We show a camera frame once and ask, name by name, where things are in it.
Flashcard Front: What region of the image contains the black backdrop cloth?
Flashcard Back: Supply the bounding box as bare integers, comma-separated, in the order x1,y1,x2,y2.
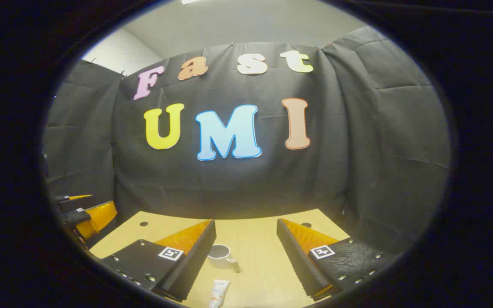
43,27,451,257

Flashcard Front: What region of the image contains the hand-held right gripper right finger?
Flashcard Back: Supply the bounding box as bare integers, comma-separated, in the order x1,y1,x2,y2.
276,218,396,302

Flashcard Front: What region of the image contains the wooden desktop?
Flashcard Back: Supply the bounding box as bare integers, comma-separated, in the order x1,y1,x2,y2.
89,209,352,308

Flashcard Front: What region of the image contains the white cup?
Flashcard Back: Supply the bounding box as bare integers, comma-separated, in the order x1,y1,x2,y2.
207,244,241,273

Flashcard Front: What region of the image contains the white toothpaste tube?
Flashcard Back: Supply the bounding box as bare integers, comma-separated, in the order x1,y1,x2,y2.
208,279,231,308

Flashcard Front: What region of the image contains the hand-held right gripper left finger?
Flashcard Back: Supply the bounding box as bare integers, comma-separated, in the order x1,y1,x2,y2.
100,219,217,302

